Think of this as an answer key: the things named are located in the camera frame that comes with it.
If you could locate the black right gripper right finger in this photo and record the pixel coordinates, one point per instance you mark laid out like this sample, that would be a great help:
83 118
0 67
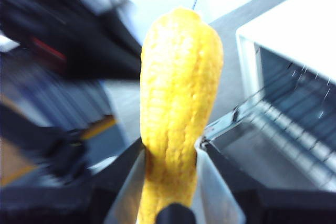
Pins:
262 205

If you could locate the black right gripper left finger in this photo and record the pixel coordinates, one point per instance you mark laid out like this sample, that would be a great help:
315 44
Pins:
78 203

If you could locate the yellow corn cob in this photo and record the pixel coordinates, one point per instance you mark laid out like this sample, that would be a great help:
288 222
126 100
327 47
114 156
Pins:
178 90

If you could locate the cream Toshiba toaster oven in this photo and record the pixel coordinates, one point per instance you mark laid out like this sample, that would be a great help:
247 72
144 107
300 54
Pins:
275 24

